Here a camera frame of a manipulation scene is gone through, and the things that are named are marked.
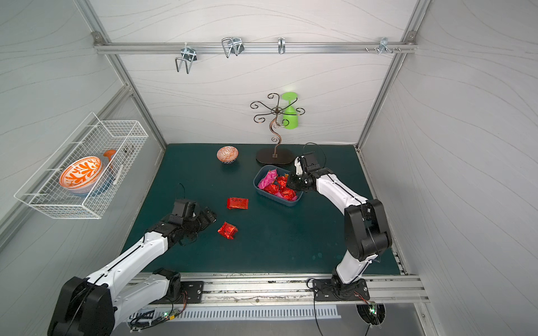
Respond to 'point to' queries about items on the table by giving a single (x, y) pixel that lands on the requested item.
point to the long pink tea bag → (270, 178)
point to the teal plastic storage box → (262, 171)
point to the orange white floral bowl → (80, 175)
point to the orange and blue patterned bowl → (227, 154)
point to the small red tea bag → (287, 194)
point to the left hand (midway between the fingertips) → (211, 220)
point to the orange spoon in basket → (109, 153)
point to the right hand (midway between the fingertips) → (287, 182)
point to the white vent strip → (258, 311)
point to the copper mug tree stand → (275, 156)
